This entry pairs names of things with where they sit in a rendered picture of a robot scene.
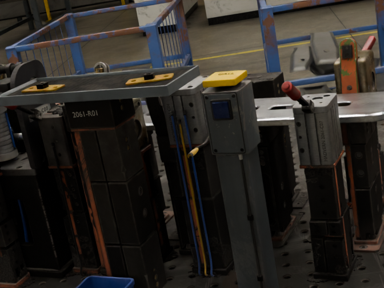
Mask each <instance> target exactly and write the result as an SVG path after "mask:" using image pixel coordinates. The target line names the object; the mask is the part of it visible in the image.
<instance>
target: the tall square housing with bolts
mask: <svg viewBox="0 0 384 288"><path fill-rule="evenodd" d="M208 77H209V76H201V77H196V78H195V79H193V80H192V81H190V82H189V83H187V84H186V85H184V86H183V87H181V88H180V89H178V90H177V91H175V92H174V93H172V94H171V95H170V96H166V97H161V98H162V104H163V110H164V114H165V120H166V125H167V131H168V135H169V140H170V148H174V150H175V155H176V159H177V165H178V171H179V176H180V180H181V186H182V192H183V196H184V199H183V200H182V204H183V210H184V214H185V220H186V226H187V232H188V235H189V241H190V248H191V253H192V258H193V263H194V266H193V268H192V271H189V272H188V273H191V272H193V273H192V274H191V276H194V275H195V276H203V275H204V277H207V278H208V277H209V278H210V277H217V278H218V277H220V276H222V275H225V276H227V275H229V274H228V273H229V272H230V270H234V268H233V266H235V265H234V258H233V252H232V248H231V242H230V235H229V229H228V225H227V218H226V212H225V206H224V201H223V195H222V189H221V182H220V178H219V172H218V165H217V159H216V155H212V152H211V146H210V139H209V141H208V143H207V144H206V145H205V146H204V147H202V148H199V150H198V152H197V153H196V154H195V155H194V156H193V157H192V159H190V158H188V157H187V154H188V153H189V152H191V151H192V150H193V149H194V148H195V147H196V146H199V145H201V144H203V143H204V142H205V140H206V138H207V137H208V136H209V133H208V129H207V123H206V116H205V110H204V106H203V99H202V92H203V91H205V90H206V89H207V88H208V87H203V83H202V81H204V80H205V79H206V78H208ZM204 277H202V278H204Z"/></svg>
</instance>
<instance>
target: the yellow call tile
mask: <svg viewBox="0 0 384 288"><path fill-rule="evenodd" d="M246 77H247V71H246V70H237V71H223V72H215V73H214V74H212V75H211V76H209V77H208V78H206V79H205V80H204V81H202V83H203V87H219V88H220V89H227V88H230V87H233V86H235V85H237V84H238V83H239V82H240V81H242V80H243V79H244V78H246Z"/></svg>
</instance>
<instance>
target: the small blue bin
mask: <svg viewBox="0 0 384 288"><path fill-rule="evenodd" d="M76 288H134V279H133V278H122V277H105V276H96V275H91V276H89V277H87V278H85V279H84V280H83V281H82V282H81V283H80V284H79V285H78V286H77V287H76Z"/></svg>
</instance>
